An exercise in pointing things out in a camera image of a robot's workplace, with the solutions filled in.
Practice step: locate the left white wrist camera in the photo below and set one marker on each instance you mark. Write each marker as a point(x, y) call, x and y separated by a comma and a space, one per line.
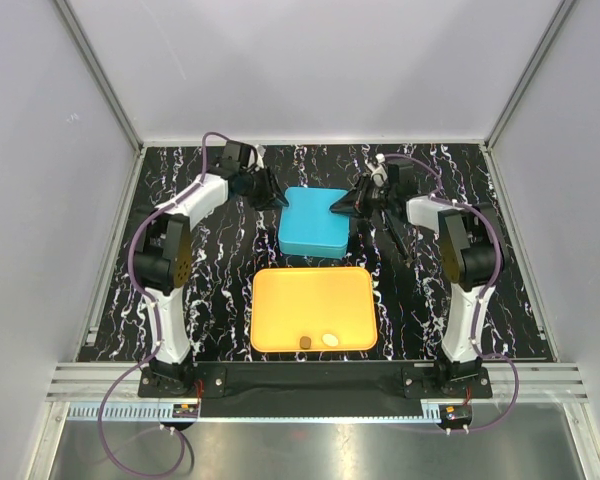
point(257, 158)

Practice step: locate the white round chocolate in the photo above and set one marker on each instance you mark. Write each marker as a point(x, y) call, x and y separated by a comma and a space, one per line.
point(330, 340)

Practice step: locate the small circuit board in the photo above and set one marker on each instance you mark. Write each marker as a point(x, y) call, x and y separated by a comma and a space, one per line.
point(186, 410)
point(457, 412)

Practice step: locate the left small circuit board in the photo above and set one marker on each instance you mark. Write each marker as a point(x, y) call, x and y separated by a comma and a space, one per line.
point(186, 410)

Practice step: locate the teal tin box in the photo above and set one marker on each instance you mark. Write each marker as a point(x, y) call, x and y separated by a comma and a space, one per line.
point(308, 227)

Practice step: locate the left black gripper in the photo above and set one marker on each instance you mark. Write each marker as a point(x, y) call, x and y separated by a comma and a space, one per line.
point(272, 197)

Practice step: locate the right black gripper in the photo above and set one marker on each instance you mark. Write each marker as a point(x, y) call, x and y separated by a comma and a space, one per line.
point(354, 201)

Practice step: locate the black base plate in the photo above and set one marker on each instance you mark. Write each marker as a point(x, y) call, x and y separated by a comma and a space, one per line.
point(294, 390)

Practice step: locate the right small circuit board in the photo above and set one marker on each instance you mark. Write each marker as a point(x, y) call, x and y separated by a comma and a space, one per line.
point(457, 412)

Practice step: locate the orange plastic tray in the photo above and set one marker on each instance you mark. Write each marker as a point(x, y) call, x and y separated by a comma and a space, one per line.
point(289, 303)

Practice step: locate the brown round chocolate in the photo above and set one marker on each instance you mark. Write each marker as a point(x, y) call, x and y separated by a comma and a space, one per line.
point(305, 342)

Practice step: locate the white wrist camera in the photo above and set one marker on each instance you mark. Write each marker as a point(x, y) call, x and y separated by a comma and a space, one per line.
point(257, 158)
point(378, 170)

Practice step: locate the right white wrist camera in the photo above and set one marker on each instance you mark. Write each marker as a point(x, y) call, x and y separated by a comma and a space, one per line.
point(378, 170)

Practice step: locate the white slotted cable duct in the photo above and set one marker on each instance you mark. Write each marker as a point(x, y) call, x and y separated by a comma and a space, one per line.
point(89, 411)

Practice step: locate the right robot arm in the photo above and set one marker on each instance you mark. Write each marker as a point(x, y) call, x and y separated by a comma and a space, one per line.
point(471, 255)

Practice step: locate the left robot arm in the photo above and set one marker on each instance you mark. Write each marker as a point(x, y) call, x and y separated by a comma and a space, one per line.
point(160, 258)

